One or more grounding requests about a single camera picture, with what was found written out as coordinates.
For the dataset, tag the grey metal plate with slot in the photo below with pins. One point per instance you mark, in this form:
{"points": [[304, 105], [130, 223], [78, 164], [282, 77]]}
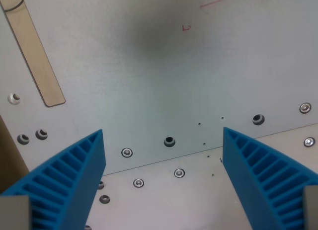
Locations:
{"points": [[154, 91]]}

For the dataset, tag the silver hex socket screw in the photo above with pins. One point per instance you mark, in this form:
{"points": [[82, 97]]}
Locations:
{"points": [[138, 182], [179, 173], [127, 152], [305, 107], [309, 141]]}

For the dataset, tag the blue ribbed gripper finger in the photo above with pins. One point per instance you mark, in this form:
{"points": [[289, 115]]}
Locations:
{"points": [[72, 180], [256, 175]]}

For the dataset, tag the light grey metal base plate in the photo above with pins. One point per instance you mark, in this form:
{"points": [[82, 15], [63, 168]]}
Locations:
{"points": [[193, 200]]}

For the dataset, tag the dark grey rivet nut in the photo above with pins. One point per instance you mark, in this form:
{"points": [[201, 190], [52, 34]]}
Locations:
{"points": [[87, 227], [104, 199], [101, 185]]}

